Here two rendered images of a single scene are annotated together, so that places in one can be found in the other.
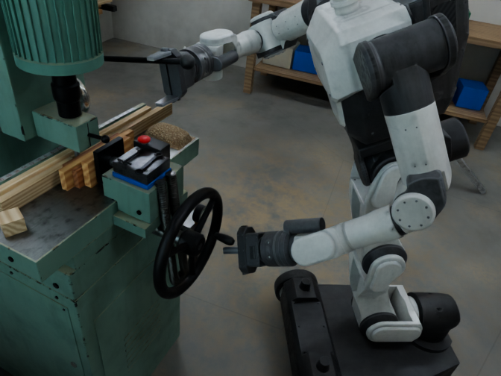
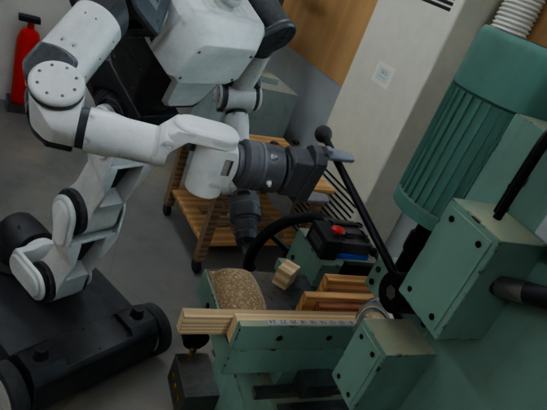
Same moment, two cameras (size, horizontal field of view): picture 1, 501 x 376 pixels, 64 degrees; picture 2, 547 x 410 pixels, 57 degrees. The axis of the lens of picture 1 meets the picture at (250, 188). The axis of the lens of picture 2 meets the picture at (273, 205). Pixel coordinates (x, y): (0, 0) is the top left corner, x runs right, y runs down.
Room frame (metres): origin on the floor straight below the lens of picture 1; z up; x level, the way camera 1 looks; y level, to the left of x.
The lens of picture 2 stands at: (1.65, 0.75, 1.49)
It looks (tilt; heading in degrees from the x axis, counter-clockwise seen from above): 27 degrees down; 219
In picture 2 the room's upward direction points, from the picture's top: 22 degrees clockwise
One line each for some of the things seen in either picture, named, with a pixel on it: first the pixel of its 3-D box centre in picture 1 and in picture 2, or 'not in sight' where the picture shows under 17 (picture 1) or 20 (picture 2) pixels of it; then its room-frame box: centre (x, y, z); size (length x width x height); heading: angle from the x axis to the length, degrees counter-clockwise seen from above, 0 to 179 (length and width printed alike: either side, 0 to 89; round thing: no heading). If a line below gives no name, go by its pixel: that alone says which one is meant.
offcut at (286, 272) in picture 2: not in sight; (286, 274); (0.93, 0.26, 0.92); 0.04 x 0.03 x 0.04; 21
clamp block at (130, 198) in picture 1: (145, 185); (329, 263); (0.78, 0.26, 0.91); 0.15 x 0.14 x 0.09; 159
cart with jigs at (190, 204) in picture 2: not in sight; (243, 191); (-0.07, -0.87, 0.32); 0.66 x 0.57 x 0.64; 167
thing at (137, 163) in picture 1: (145, 159); (339, 236); (0.79, 0.25, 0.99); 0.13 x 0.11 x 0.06; 159
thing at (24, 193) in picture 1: (103, 147); (339, 322); (0.92, 0.41, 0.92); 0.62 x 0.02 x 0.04; 159
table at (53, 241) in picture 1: (118, 188); (336, 303); (0.81, 0.34, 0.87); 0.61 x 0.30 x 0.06; 159
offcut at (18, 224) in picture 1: (11, 221); not in sight; (0.59, 0.48, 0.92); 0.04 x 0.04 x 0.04; 44
